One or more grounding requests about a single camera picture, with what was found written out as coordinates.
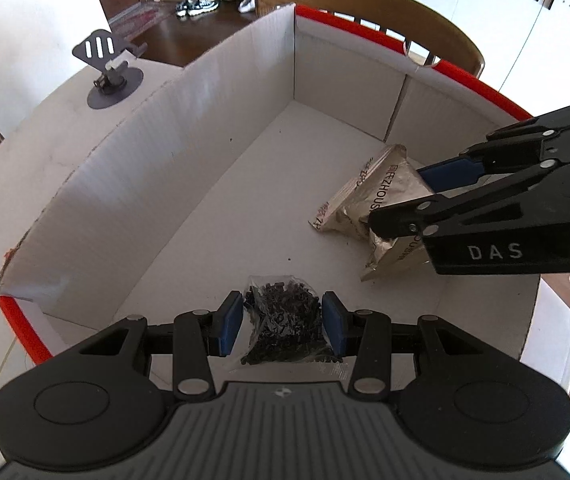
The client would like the pair of sneakers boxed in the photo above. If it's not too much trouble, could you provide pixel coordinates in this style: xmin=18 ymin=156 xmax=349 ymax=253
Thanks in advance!
xmin=174 ymin=0 xmax=219 ymax=18

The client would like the clear bag of black screws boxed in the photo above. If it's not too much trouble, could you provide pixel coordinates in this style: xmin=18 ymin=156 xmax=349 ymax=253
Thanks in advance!
xmin=224 ymin=275 xmax=350 ymax=382

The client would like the grey phone stand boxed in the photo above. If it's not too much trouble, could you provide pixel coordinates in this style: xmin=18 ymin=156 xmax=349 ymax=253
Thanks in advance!
xmin=72 ymin=29 xmax=147 ymax=110

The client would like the silver foil snack packet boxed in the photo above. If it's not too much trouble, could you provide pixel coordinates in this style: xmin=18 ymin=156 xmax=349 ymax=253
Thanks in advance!
xmin=307 ymin=143 xmax=440 ymax=283

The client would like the red patterned rug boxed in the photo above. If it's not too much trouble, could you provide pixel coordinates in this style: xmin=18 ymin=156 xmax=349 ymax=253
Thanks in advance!
xmin=109 ymin=2 xmax=174 ymax=40

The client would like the brown wooden chair by box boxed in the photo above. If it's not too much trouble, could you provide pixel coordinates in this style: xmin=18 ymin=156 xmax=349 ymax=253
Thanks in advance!
xmin=256 ymin=0 xmax=485 ymax=77

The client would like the red and white cardboard box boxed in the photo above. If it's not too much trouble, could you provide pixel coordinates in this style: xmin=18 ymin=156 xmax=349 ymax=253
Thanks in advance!
xmin=0 ymin=6 xmax=538 ymax=363

